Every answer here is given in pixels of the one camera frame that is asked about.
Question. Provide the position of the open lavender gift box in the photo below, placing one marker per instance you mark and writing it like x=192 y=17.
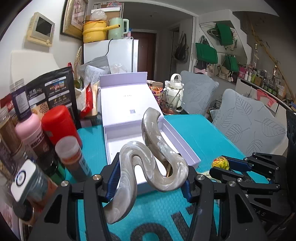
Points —
x=124 y=99

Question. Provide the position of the teal bubble mailer mat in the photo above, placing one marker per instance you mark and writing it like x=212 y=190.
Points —
x=222 y=211

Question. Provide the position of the woven straw fan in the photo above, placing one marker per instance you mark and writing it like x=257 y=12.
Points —
x=77 y=62

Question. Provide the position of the cream white kettle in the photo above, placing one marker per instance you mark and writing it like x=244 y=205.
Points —
x=175 y=87

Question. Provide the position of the yellow saucepan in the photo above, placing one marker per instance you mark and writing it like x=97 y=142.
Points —
x=94 y=31

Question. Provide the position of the glass mug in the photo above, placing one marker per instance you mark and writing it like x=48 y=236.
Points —
x=170 y=103

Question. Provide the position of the grey leaf cushion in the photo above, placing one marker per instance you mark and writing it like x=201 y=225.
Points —
x=249 y=125
x=199 y=90

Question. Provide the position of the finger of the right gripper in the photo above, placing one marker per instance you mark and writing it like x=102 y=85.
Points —
x=226 y=176
x=238 y=164

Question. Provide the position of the dark blue bottle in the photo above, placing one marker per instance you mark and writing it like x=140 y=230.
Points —
x=20 y=101

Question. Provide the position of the green electric kettle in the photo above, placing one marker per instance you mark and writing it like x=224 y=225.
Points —
x=122 y=28

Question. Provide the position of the black snack pouch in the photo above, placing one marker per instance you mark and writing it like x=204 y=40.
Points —
x=53 y=89

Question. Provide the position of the beige marbled wavy hair claw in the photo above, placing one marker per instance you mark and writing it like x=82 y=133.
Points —
x=163 y=169

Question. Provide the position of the near grey leaf cushion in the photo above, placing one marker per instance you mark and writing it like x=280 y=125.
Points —
x=249 y=125

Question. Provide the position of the red cylindrical canister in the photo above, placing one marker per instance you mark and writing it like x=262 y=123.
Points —
x=58 y=123

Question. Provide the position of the gold framed picture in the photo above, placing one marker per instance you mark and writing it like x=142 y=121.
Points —
x=73 y=16

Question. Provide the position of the brown entrance door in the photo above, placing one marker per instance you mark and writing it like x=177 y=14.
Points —
x=146 y=52

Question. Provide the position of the beige wall intercom panel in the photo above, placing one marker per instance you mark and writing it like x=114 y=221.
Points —
x=40 y=30

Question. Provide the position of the far grey leaf cushion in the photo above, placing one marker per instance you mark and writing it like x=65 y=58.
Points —
x=199 y=90

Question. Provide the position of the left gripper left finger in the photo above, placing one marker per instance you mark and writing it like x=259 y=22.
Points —
x=59 y=219

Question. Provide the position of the purple instant noodle cup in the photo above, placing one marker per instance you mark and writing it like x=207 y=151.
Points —
x=157 y=89

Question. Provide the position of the yellow green lollipop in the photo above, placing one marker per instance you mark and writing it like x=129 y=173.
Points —
x=220 y=162

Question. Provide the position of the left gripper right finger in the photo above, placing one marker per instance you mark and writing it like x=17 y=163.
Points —
x=222 y=211

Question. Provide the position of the white mini fridge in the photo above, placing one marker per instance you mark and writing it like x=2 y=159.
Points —
x=122 y=51

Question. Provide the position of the pink lotion bottle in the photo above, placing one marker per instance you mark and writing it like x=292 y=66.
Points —
x=31 y=133

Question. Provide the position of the green tote bag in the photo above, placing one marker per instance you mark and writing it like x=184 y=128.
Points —
x=206 y=53

